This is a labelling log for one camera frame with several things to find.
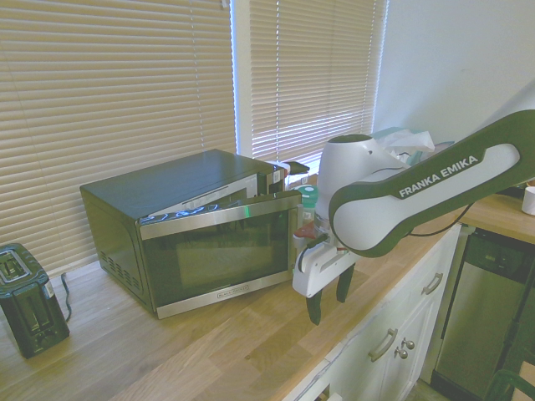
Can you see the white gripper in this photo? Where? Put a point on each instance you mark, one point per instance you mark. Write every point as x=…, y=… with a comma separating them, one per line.
x=318, y=267

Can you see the stainless glass microwave door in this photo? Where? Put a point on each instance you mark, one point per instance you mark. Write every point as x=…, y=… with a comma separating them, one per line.
x=217, y=255

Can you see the white Franka Emika robot arm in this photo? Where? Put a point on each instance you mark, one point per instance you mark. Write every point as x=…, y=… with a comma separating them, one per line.
x=418, y=196

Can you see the black stainless microwave body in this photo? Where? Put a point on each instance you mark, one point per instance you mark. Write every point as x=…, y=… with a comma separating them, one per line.
x=163, y=200

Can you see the white kitchen cabinet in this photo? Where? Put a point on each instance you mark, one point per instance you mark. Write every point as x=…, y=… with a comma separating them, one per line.
x=393, y=330

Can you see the round silver cabinet knob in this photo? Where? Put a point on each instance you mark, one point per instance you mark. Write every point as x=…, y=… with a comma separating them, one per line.
x=402, y=354
x=409, y=343

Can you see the bottle with green cap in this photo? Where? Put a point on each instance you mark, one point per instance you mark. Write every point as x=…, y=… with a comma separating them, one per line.
x=308, y=204

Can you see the stainless steel dishwasher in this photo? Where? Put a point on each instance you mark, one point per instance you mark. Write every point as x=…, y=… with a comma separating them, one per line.
x=480, y=309

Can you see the crumpled white paper bag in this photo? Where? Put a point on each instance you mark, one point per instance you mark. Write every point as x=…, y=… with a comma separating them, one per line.
x=403, y=144

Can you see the white cylindrical container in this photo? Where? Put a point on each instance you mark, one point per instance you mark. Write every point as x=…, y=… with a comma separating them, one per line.
x=529, y=199

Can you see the narrow beige window blind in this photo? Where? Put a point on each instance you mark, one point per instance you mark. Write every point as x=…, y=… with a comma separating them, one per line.
x=309, y=75

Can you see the wide beige window blind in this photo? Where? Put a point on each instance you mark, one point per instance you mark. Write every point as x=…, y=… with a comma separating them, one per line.
x=113, y=121

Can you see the black two-slot toaster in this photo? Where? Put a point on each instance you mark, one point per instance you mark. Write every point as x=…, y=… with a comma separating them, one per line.
x=28, y=298

